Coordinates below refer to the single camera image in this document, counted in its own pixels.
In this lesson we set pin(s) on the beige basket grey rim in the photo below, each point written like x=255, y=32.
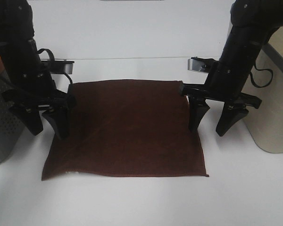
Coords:
x=266, y=123

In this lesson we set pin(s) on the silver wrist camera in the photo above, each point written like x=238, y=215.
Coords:
x=202, y=65
x=59, y=66

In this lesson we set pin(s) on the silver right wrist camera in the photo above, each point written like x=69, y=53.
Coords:
x=202, y=65

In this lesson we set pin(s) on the brown towel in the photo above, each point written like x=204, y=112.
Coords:
x=128, y=128

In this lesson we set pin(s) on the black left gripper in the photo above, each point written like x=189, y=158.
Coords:
x=40, y=93

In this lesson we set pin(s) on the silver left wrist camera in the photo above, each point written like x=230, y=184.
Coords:
x=59, y=66

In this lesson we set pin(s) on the grey perforated basket orange rim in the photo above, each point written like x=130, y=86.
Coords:
x=10, y=126

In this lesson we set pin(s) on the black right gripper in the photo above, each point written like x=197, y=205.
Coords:
x=220, y=88

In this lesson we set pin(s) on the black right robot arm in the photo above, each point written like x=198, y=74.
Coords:
x=253, y=23

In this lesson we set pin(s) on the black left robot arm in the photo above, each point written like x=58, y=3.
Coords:
x=18, y=51

